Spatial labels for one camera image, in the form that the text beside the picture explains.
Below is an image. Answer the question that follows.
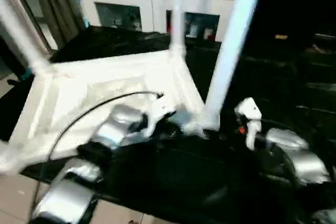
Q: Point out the white plastic table leg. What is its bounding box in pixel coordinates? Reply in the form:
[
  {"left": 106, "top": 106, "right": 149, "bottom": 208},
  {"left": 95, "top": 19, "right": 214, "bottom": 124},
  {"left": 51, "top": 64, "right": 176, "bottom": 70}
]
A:
[
  {"left": 169, "top": 0, "right": 187, "bottom": 55},
  {"left": 0, "top": 0, "right": 51, "bottom": 76},
  {"left": 201, "top": 0, "right": 269, "bottom": 133}
]

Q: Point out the white plastic table top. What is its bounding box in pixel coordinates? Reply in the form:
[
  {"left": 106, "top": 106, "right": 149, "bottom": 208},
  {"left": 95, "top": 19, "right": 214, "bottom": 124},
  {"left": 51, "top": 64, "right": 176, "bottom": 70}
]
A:
[{"left": 0, "top": 47, "right": 211, "bottom": 175}]

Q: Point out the black work mat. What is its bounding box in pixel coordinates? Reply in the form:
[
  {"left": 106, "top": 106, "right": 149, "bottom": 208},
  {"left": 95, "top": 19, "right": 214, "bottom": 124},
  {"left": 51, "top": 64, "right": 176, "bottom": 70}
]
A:
[{"left": 0, "top": 24, "right": 336, "bottom": 224}]

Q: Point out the black cabinet with gold label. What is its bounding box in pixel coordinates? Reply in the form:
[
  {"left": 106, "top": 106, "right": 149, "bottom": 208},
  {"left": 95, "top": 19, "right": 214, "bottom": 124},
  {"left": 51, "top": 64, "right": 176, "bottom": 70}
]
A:
[{"left": 217, "top": 0, "right": 336, "bottom": 49}]

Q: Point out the teal blue box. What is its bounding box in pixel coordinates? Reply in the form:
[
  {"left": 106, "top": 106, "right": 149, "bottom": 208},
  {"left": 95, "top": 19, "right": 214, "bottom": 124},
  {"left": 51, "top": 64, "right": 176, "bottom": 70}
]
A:
[{"left": 19, "top": 67, "right": 35, "bottom": 80}]

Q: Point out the grey curtain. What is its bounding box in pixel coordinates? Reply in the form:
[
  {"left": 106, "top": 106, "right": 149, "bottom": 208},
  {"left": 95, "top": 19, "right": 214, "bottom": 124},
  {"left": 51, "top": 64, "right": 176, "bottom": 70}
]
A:
[{"left": 28, "top": 0, "right": 88, "bottom": 49}]

